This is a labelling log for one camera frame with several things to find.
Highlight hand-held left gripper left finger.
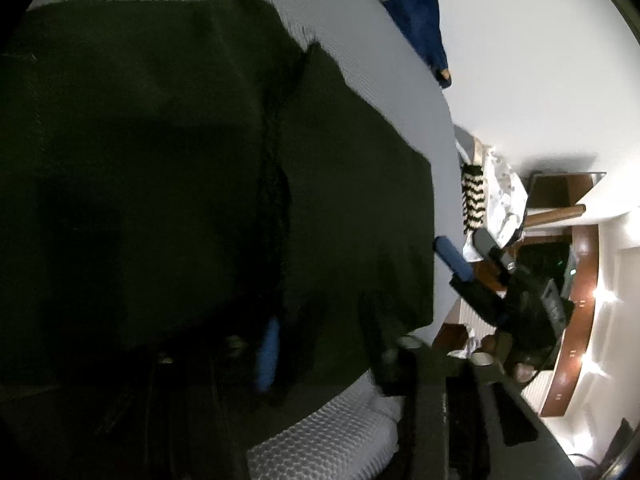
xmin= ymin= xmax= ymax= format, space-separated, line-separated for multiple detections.
xmin=100 ymin=315 xmax=283 ymax=480

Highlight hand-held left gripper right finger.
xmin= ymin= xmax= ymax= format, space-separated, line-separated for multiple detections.
xmin=360 ymin=295 xmax=581 ymax=480

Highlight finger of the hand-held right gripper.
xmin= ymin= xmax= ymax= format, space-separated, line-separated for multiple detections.
xmin=472 ymin=229 xmax=516 ymax=273
xmin=433 ymin=236 xmax=475 ymax=283

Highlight black pants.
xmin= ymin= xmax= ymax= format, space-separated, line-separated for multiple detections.
xmin=0 ymin=0 xmax=435 ymax=406

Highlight person's right hand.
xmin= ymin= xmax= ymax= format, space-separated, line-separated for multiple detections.
xmin=477 ymin=335 xmax=541 ymax=386

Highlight black and white striped cloth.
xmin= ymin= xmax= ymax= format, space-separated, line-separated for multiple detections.
xmin=461 ymin=161 xmax=487 ymax=234

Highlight white dotted cloth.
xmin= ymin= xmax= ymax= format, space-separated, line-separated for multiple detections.
xmin=462 ymin=146 xmax=529 ymax=261

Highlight bed with grey sheet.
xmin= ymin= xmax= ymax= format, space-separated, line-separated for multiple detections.
xmin=27 ymin=0 xmax=468 ymax=480

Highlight blue floral blanket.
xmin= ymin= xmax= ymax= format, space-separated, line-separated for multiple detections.
xmin=345 ymin=0 xmax=453 ymax=90

